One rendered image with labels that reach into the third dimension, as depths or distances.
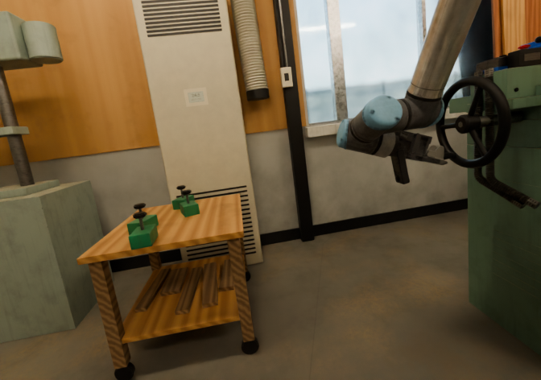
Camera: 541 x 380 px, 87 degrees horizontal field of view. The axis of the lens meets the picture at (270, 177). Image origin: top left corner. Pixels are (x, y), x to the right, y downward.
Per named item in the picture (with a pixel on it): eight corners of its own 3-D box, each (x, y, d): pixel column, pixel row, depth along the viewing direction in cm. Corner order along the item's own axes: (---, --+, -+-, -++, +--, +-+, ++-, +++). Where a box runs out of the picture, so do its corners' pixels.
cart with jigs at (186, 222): (157, 294, 168) (134, 189, 158) (252, 276, 174) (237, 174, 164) (109, 393, 104) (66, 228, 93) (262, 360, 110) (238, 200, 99)
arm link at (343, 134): (344, 138, 82) (332, 151, 92) (384, 148, 84) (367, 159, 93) (347, 111, 85) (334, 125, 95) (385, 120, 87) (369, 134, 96)
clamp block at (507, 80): (468, 104, 99) (468, 77, 98) (505, 99, 100) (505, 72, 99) (507, 99, 85) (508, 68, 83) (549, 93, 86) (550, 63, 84)
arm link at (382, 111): (403, 89, 75) (378, 112, 87) (365, 94, 73) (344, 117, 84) (415, 121, 73) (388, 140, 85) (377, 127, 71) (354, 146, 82)
